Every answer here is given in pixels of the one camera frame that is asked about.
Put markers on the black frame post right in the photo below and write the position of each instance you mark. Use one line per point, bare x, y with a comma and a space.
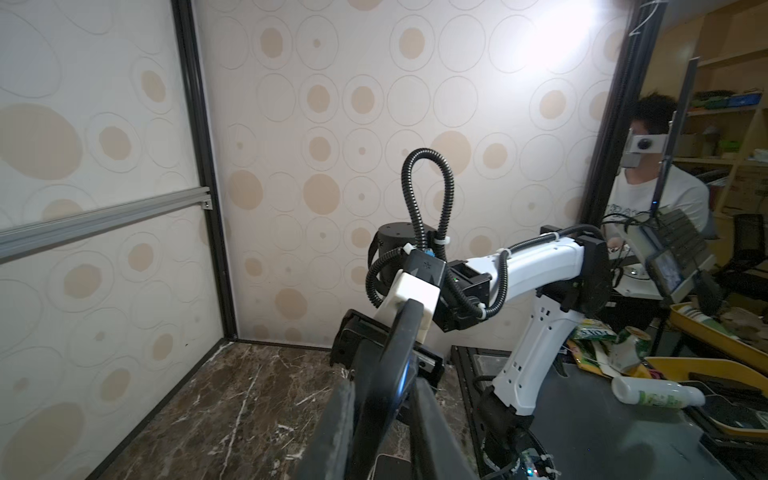
197, 112

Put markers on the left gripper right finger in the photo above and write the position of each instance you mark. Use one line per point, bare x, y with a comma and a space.
435, 452

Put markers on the wooden shelving unit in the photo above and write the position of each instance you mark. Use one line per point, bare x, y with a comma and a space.
724, 140

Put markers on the bare black phone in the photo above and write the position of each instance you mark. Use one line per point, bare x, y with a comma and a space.
388, 467

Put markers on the yellow tray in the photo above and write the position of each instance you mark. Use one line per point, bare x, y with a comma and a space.
727, 354

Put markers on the green snack packet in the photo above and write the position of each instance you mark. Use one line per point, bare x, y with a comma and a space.
598, 349

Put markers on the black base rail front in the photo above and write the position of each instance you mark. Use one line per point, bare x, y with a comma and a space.
503, 444

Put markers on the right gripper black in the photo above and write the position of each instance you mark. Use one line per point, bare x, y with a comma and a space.
360, 337

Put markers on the person in white shirt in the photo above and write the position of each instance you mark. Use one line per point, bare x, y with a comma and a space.
634, 188

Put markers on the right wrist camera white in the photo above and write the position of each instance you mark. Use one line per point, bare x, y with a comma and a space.
419, 279

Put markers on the white plastic bottle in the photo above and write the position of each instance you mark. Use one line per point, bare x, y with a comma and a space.
656, 393

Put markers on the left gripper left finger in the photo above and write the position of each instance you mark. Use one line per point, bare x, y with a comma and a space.
326, 455

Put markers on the horizontal aluminium rail back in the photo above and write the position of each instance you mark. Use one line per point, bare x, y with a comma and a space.
26, 240

